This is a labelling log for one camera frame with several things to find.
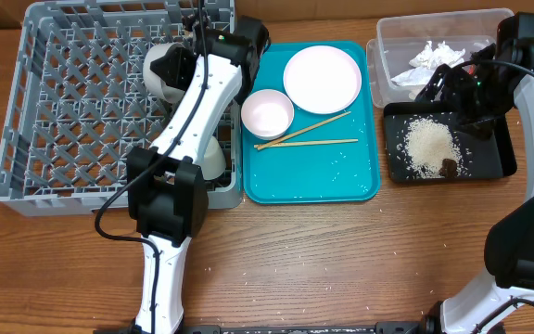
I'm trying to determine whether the brown food scrap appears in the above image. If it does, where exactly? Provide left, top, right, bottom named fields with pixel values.
left=439, top=159, right=458, bottom=179

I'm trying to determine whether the pile of white rice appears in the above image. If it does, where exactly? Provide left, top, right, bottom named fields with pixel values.
left=396, top=117, right=466, bottom=179

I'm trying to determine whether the black food waste tray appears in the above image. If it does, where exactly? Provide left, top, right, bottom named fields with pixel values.
left=383, top=102, right=517, bottom=184

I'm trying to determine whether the lower wooden chopstick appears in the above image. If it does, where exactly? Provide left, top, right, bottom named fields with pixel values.
left=254, top=139, right=359, bottom=150

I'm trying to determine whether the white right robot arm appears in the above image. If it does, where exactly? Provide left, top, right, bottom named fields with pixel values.
left=415, top=12, right=534, bottom=333

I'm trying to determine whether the white napkin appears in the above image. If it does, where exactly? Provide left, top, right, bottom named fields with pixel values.
left=391, top=41, right=465, bottom=99

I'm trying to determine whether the large pink plate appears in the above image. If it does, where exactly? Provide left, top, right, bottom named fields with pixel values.
left=283, top=45, right=362, bottom=114

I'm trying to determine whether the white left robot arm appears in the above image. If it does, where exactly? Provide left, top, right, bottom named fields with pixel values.
left=126, top=16, right=270, bottom=333

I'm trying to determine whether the white green bowl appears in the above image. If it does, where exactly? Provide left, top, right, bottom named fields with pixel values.
left=142, top=43, right=185, bottom=103

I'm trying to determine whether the clear plastic waste bin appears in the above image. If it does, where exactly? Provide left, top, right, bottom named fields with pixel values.
left=366, top=8, right=513, bottom=108

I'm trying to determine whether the cream paper cup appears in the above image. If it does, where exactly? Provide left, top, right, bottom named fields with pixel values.
left=200, top=136, right=226, bottom=180

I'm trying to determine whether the wooden chopstick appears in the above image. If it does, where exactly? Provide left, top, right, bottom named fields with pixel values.
left=254, top=111, right=351, bottom=150
left=254, top=139, right=359, bottom=150

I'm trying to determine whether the grey dishwasher rack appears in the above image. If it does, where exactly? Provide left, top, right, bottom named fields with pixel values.
left=0, top=0, right=244, bottom=217

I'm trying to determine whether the upper wooden chopstick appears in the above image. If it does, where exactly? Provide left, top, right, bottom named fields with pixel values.
left=254, top=111, right=351, bottom=150

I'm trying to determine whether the small pink bowl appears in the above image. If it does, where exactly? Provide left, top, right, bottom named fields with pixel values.
left=241, top=89, right=295, bottom=140

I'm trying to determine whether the teal serving tray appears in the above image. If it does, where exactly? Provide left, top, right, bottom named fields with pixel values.
left=241, top=41, right=380, bottom=204

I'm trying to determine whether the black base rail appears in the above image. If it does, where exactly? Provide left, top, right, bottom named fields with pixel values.
left=93, top=318, right=507, bottom=334

